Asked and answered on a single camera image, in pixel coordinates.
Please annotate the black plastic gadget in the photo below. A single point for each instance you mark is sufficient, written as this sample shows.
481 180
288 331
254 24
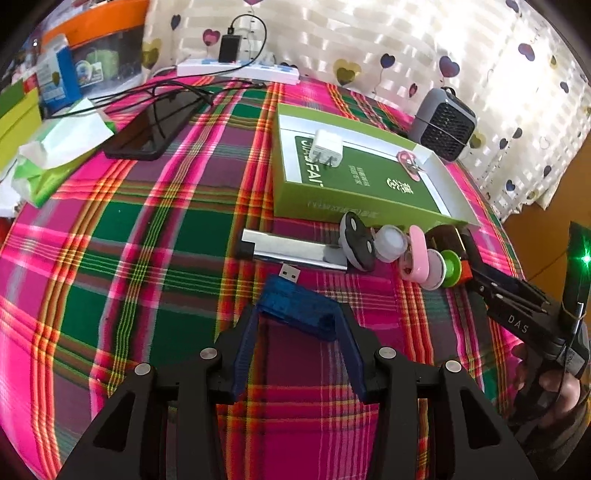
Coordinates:
358 244

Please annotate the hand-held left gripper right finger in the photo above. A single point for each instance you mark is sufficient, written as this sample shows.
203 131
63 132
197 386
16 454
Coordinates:
351 350

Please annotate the small pink plastic item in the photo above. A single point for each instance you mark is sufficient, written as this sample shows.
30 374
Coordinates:
408 161

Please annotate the white and green spool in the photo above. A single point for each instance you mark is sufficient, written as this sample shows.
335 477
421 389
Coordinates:
450 272

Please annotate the black power adapter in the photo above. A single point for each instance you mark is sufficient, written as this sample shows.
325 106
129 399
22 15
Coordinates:
229 48

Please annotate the blue carton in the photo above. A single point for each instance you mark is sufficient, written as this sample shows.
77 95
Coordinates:
60 78

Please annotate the person's right hand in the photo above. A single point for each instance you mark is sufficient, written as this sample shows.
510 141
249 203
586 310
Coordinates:
554 392

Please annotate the plaid tablecloth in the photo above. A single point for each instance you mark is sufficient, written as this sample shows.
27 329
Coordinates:
138 277

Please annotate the white curtain with hearts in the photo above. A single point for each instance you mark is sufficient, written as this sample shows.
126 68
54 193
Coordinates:
369 37

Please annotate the blue usb card reader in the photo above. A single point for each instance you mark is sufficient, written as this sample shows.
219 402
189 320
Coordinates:
295 304

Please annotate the orange rimmed container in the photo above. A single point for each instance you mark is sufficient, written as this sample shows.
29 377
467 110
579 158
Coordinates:
106 23

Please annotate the silver lighter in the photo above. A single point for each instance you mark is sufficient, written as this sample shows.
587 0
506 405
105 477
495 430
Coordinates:
286 247

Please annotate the white charger plug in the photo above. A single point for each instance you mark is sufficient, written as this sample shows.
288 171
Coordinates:
325 147

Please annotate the grey desktop heater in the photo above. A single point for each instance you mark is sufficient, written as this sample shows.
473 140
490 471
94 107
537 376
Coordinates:
448 124

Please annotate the pink mini stapler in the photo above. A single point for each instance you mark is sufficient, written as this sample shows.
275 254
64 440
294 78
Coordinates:
418 244

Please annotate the yellow-green box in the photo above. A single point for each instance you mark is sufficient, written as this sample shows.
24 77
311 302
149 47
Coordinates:
18 120

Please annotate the black smartphone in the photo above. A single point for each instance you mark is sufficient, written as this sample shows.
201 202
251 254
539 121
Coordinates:
147 129

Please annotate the white power strip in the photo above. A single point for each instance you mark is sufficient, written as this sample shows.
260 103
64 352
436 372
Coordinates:
203 69

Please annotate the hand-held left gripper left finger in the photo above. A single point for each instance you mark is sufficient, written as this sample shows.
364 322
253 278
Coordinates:
244 344

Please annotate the green cardboard box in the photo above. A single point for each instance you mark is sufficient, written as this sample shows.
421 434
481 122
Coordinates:
360 184

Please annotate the green tissue pack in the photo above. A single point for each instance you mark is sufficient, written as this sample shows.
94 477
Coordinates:
51 147

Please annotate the white round cap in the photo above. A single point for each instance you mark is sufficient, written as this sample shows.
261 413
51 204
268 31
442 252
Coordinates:
390 242

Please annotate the person's right forearm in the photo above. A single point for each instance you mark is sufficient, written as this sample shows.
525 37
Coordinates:
554 445

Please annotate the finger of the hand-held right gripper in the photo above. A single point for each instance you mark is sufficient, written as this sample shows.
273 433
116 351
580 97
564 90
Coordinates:
475 258
494 294

